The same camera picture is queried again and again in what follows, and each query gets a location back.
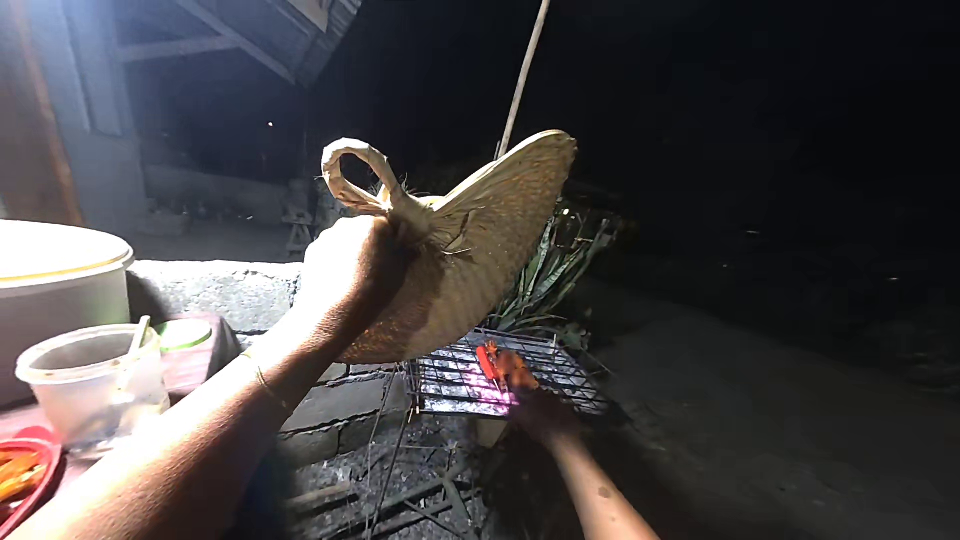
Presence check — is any person's right hand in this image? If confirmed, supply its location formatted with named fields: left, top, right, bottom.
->
left=507, top=384, right=583, bottom=453

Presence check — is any person's left hand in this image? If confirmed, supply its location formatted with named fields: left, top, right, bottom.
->
left=300, top=215, right=418, bottom=348

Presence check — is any orange-brown skewered meat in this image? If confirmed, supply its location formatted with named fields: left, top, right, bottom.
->
left=497, top=349, right=540, bottom=394

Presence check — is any woven straw fan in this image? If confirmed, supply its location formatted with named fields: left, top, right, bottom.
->
left=321, top=129, right=579, bottom=366

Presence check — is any person's left forearm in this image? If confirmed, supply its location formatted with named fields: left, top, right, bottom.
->
left=24, top=303, right=351, bottom=540

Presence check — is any person's right forearm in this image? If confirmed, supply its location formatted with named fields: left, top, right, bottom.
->
left=549, top=429, right=663, bottom=540

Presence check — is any pile of glowing charcoal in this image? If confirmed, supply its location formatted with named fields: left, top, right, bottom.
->
left=417, top=337, right=601, bottom=417

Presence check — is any metal grill grate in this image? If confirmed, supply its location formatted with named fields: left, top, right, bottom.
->
left=407, top=327, right=610, bottom=421

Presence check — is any small wooden stool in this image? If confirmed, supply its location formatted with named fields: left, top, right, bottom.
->
left=283, top=204, right=314, bottom=258

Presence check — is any green long-leaved plant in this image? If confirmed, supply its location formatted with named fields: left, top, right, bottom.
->
left=483, top=206, right=618, bottom=352

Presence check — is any pile of firewood sticks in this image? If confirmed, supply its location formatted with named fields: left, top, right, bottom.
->
left=288, top=457, right=489, bottom=540

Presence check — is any corrugated metal roof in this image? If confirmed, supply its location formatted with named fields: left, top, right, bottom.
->
left=172, top=0, right=364, bottom=89

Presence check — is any maroon tablecloth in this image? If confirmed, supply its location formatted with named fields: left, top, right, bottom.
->
left=0, top=312, right=243, bottom=530

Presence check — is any long thin bamboo pole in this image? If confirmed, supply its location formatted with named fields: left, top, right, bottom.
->
left=493, top=0, right=552, bottom=162

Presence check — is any green-rimmed round lidded container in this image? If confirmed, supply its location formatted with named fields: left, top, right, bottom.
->
left=156, top=318, right=214, bottom=353

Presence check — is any translucent plastic tub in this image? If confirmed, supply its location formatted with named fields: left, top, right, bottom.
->
left=15, top=324, right=171, bottom=461

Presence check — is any large white lidded bucket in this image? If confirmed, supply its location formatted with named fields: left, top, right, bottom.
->
left=0, top=219, right=136, bottom=411

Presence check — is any red plastic bowl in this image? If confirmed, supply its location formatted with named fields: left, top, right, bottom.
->
left=0, top=426, right=63, bottom=537

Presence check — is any pile of orange marinated meat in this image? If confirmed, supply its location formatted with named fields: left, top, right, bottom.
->
left=0, top=447, right=48, bottom=526

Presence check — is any grey concrete block wall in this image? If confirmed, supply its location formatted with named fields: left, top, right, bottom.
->
left=126, top=259, right=414, bottom=466

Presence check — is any light handle in tub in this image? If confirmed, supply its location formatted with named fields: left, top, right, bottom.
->
left=126, top=315, right=152, bottom=358

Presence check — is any brown wooden door post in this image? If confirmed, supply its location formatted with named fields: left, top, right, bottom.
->
left=0, top=0, right=85, bottom=228

